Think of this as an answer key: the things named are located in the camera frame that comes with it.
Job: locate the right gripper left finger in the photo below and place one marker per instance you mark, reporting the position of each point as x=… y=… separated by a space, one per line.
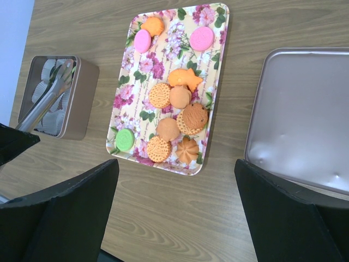
x=65 y=222

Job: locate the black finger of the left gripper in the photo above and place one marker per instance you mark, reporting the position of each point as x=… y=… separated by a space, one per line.
x=14 y=142

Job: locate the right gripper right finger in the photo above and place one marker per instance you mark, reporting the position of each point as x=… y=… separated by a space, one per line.
x=289 y=222

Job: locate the metal tongs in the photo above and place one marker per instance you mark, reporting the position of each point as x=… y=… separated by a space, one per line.
x=44 y=103

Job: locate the brown cookie tin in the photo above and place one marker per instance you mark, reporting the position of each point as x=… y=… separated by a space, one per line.
x=68 y=117

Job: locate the brown tin lid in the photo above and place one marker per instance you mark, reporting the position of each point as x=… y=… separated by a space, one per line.
x=299 y=122

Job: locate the green cookie lower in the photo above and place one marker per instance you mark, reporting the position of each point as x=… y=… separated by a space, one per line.
x=124 y=139

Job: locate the patterned round biscuit lower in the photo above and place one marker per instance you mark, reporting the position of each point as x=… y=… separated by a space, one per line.
x=158 y=149

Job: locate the patterned round biscuit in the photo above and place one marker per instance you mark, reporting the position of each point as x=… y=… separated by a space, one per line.
x=159 y=95
x=158 y=149

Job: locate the orange swirl cookie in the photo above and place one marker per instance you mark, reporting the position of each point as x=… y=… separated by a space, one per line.
x=187 y=150

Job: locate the brown shell cookie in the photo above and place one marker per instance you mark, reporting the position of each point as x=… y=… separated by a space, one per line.
x=167 y=129

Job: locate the chocolate chip cookie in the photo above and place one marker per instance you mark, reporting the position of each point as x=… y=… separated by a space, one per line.
x=195 y=116

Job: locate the square waffle biscuit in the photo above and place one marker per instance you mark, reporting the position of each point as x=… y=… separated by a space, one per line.
x=184 y=128

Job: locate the floral serving tray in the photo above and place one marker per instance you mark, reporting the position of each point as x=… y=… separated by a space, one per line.
x=141 y=71

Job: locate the patterned round biscuit upper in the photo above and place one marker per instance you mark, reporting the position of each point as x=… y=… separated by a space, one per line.
x=159 y=95

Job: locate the pink round cookie left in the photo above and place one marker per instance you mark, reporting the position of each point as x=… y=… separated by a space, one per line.
x=142 y=41

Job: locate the pink round cookie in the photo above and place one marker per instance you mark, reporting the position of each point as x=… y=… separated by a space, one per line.
x=201 y=38
x=142 y=41

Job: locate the plain orange round cookie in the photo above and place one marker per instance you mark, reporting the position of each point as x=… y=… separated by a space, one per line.
x=180 y=96

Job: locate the orange fish cookie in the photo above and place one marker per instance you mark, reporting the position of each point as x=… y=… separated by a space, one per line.
x=184 y=77

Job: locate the orange shell cookie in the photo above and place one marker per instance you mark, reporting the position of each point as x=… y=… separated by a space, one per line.
x=154 y=26

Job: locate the pink round cookie right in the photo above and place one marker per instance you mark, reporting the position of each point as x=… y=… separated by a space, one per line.
x=201 y=38

